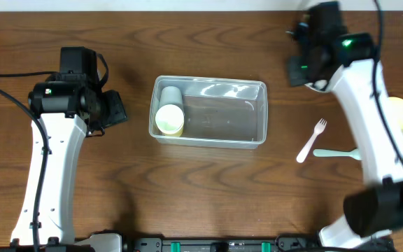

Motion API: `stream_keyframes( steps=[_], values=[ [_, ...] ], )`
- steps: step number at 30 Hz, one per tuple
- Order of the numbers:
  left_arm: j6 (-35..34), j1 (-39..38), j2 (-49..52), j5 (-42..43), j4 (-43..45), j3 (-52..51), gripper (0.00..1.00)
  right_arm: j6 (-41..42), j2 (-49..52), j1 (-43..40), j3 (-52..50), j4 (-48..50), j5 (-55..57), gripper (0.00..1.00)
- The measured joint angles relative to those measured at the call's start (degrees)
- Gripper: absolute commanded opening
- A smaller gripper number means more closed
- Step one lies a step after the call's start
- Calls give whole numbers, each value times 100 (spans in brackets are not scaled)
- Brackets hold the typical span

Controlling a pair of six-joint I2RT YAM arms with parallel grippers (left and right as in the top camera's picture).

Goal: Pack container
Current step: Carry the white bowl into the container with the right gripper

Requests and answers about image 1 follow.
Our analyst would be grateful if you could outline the yellow paper cup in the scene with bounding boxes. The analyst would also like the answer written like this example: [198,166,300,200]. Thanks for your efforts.
[160,125,183,137]

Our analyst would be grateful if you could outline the grey paper cup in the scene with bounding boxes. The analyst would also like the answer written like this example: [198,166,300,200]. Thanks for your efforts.
[159,86,183,108]

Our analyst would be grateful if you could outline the mint green plastic spoon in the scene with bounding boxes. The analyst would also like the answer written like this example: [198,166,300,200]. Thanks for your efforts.
[313,148,362,160]

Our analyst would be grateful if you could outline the black mounting rail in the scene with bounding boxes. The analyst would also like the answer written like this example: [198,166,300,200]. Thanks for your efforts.
[75,230,395,252]

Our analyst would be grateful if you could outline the white plastic bowl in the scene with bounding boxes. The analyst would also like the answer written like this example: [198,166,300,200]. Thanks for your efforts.
[305,80,330,93]

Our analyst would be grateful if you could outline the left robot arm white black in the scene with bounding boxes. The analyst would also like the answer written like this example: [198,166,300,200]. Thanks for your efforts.
[0,47,127,252]

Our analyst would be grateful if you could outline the white plastic fork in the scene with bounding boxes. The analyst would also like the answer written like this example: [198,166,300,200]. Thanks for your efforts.
[296,118,327,163]

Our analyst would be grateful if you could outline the clear plastic container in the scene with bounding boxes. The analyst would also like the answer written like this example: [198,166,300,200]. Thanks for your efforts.
[148,76,268,149]

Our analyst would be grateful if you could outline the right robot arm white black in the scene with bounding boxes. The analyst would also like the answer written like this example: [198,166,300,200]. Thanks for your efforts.
[288,1,403,251]

